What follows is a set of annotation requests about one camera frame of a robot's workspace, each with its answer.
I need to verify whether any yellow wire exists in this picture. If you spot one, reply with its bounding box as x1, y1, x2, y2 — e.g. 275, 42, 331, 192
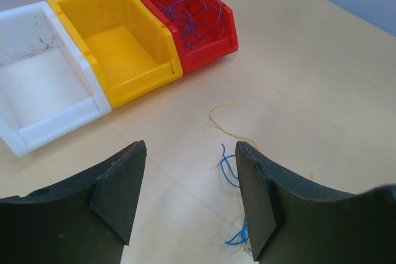
209, 101, 315, 181

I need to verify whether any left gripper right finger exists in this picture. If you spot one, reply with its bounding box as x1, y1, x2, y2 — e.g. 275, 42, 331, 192
235, 142, 395, 263

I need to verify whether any yellow plastic bin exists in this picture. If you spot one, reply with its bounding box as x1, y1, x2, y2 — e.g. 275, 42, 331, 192
48, 0, 183, 108

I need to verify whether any blue wire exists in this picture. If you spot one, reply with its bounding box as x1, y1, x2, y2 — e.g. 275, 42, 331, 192
218, 143, 251, 248

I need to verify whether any white plastic bin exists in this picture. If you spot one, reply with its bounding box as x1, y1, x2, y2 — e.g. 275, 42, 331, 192
1, 1, 111, 156

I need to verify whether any dark purple wire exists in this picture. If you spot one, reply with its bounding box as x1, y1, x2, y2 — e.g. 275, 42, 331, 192
156, 0, 235, 52

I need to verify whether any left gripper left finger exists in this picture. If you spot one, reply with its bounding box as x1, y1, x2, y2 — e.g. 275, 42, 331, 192
1, 140, 147, 263

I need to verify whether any red plastic bin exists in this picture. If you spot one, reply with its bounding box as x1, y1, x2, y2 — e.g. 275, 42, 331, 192
141, 0, 239, 75

